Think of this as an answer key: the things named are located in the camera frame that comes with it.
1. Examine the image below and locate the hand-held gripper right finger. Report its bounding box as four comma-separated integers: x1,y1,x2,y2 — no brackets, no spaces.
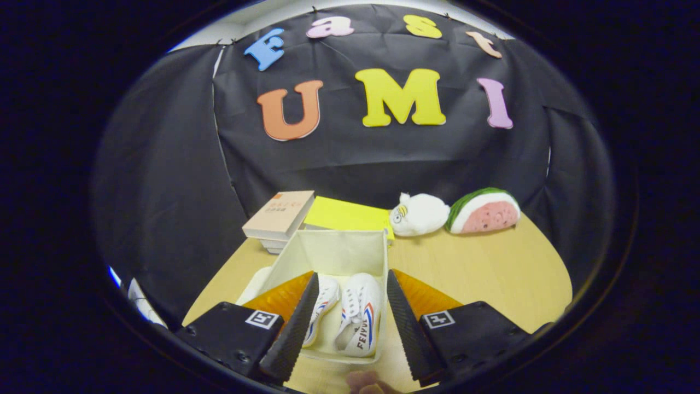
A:
386,268,539,387

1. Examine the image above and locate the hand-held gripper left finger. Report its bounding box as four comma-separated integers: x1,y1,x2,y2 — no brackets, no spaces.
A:
176,271,320,385

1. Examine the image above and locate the white canvas shoe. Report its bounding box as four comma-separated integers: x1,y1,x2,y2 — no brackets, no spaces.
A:
302,274,341,348
335,273,383,358

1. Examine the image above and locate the beige fabric storage box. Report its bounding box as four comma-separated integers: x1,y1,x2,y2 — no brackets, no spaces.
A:
235,229,390,365

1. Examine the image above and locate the white book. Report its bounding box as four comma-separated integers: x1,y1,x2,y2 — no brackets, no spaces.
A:
258,235,297,255

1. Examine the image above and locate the white plush toy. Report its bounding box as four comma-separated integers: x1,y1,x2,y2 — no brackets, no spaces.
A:
389,192,451,237

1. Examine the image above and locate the beige book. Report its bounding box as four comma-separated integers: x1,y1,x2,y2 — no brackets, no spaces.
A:
242,190,316,241

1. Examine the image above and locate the yellow book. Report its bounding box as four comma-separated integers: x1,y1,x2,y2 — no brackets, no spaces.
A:
302,196,395,241

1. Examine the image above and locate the watermelon slice plush toy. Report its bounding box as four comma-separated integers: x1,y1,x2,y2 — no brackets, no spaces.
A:
444,188,522,235

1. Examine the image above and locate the white device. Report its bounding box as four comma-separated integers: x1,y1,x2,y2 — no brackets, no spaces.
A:
127,277,166,329

